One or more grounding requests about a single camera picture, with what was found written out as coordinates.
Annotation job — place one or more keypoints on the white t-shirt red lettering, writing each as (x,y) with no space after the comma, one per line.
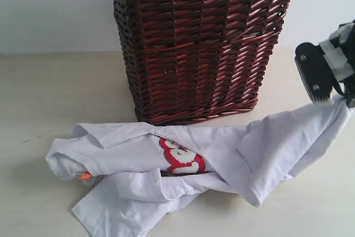
(140,172)

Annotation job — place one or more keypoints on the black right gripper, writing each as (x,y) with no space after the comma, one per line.
(316,68)

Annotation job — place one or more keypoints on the dark brown wicker basket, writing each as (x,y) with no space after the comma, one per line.
(188,61)

